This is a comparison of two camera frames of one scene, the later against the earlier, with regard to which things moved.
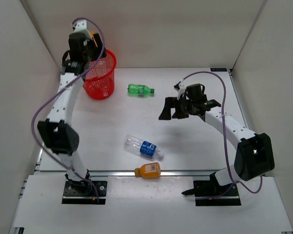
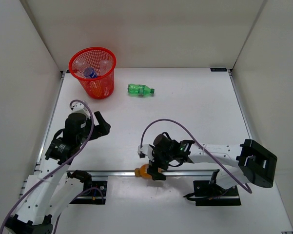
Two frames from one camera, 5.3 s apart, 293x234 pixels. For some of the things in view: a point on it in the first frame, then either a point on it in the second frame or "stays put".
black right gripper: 170,104 to 153,168
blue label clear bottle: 138,145 to 90,72
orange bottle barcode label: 149,169 stays put
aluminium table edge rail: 163,173 stays put
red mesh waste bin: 99,83 stays put
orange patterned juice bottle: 92,32 to 96,86
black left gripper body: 90,54 to 90,138
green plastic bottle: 139,90 stays put
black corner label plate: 218,69 stays put
